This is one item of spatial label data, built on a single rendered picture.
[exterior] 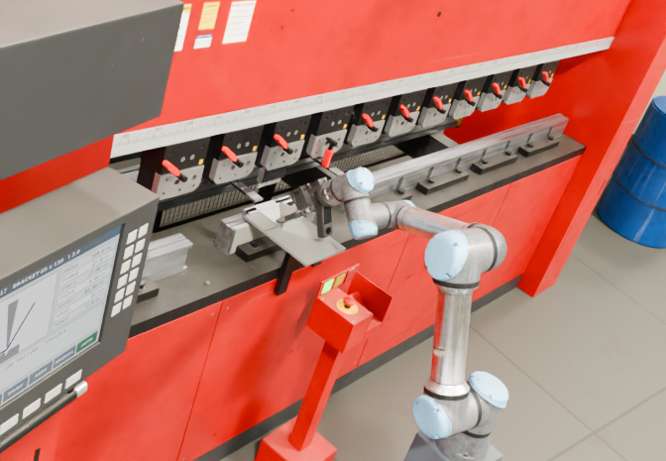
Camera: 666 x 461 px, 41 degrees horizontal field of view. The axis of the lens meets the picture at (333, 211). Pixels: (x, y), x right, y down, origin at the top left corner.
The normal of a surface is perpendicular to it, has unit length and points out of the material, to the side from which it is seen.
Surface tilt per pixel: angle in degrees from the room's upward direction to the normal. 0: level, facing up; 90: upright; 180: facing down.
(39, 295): 90
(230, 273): 0
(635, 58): 90
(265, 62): 90
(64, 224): 0
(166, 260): 90
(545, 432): 0
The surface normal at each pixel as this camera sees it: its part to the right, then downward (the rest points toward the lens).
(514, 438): 0.28, -0.82
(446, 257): -0.78, -0.04
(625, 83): -0.64, 0.22
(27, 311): 0.84, 0.46
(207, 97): 0.72, 0.52
